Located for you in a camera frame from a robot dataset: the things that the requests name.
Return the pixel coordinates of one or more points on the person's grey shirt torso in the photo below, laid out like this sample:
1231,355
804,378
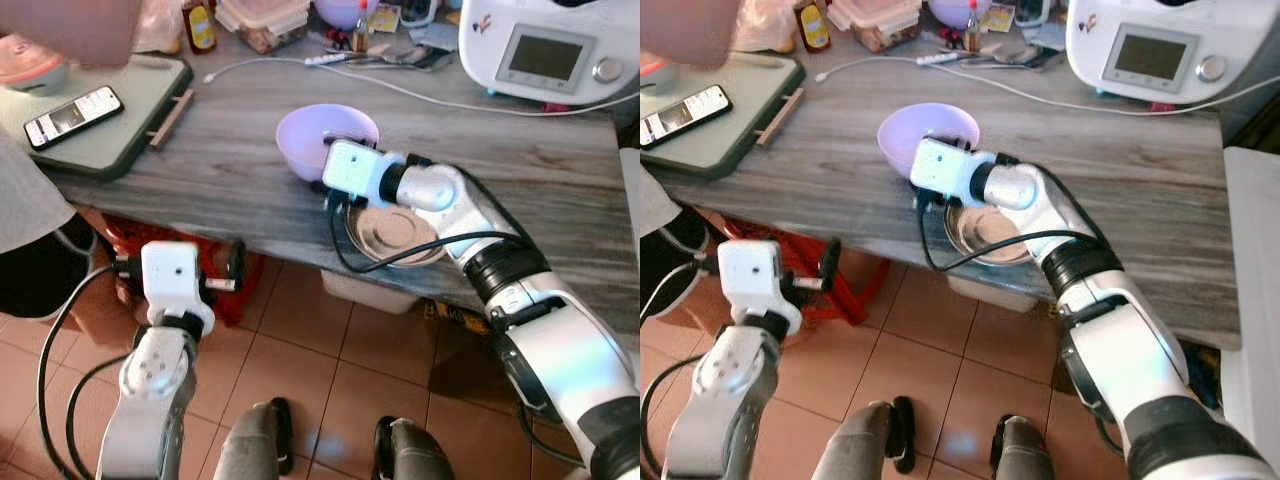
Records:
25,200
655,195

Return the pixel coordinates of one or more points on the person's bare forearm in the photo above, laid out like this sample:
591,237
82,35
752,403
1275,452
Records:
690,25
70,25

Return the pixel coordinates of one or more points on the grey robot leg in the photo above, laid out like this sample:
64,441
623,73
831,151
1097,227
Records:
250,445
415,450
1022,450
860,445

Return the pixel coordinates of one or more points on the purple plastic bowl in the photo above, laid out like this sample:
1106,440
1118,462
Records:
305,150
900,140

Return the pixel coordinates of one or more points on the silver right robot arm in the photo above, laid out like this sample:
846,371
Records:
1130,340
560,350

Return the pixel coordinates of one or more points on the brown bottle yellow label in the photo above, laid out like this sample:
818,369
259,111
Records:
812,26
200,28

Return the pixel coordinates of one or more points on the purple bowl with lid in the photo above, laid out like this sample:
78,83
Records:
950,10
340,12

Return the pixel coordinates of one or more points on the grey right robot leg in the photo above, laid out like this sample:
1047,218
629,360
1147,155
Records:
1022,450
415,450

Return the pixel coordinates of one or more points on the black smartphone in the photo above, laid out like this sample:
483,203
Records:
72,118
685,115

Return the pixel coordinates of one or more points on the clear plastic food container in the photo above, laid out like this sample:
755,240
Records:
875,20
265,20

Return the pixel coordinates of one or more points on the white kitchen appliance with screen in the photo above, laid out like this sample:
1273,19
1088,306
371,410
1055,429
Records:
540,30
1150,25

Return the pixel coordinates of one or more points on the white plastic box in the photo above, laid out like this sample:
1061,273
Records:
990,295
365,292

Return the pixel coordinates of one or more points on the yellow packet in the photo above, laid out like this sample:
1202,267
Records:
385,18
997,17

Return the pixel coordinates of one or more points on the small red capped bottle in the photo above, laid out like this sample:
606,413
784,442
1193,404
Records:
972,28
360,30

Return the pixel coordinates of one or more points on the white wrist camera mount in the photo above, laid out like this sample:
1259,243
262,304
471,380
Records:
355,170
750,275
172,275
945,168

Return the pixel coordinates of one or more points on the person's black shorts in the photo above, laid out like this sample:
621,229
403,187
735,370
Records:
40,275

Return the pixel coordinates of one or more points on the round metal plate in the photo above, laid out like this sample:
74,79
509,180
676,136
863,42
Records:
395,232
985,232

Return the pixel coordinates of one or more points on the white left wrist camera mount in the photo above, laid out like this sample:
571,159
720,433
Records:
750,275
172,275

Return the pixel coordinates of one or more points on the white power strip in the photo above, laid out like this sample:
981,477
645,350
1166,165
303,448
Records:
938,58
325,59

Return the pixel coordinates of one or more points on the white cabinet side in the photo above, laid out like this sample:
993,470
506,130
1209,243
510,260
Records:
1255,280

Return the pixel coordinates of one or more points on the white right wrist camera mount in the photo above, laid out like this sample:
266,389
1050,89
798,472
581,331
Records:
355,170
945,168

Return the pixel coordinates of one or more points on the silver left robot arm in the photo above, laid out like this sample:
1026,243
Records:
150,400
725,400

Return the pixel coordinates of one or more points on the grey left robot leg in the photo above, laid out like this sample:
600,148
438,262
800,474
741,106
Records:
860,445
250,445

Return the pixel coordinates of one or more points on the clear plastic bag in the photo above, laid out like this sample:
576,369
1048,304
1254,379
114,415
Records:
160,25
770,25

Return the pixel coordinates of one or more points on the pink bowl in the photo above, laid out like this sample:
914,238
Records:
652,75
28,65

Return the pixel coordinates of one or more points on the green cutting board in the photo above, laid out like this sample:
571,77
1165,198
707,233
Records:
760,90
140,120

